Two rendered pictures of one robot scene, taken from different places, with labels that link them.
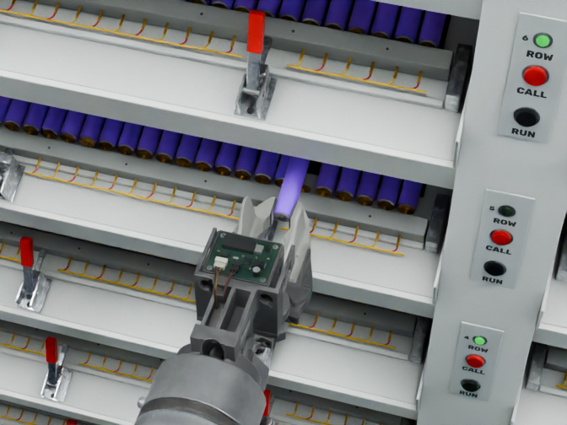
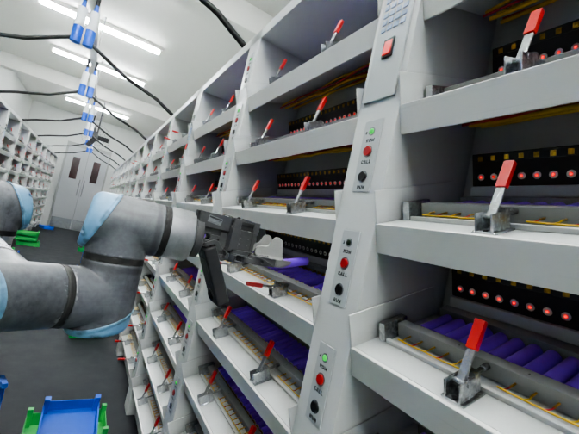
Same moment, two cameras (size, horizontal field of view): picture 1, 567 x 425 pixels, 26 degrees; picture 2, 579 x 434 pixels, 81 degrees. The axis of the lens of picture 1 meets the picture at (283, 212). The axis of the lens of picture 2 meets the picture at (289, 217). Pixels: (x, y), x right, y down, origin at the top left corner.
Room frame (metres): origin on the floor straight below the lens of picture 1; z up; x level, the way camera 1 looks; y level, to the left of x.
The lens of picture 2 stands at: (0.20, -0.50, 1.03)
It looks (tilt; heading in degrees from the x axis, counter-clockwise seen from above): 3 degrees up; 44
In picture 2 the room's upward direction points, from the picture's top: 12 degrees clockwise
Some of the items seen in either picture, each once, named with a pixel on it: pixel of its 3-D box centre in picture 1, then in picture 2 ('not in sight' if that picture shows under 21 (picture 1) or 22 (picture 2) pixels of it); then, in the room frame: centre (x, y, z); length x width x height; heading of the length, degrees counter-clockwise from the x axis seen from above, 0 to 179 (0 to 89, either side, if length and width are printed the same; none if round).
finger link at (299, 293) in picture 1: (283, 288); (252, 258); (0.64, 0.00, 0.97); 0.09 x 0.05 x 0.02; 160
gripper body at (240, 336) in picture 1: (235, 317); (223, 238); (0.59, 0.04, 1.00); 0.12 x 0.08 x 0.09; 164
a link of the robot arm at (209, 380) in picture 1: (201, 404); (178, 233); (0.51, 0.06, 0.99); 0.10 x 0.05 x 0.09; 74
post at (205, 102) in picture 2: not in sight; (183, 247); (1.15, 1.13, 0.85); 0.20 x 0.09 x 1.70; 164
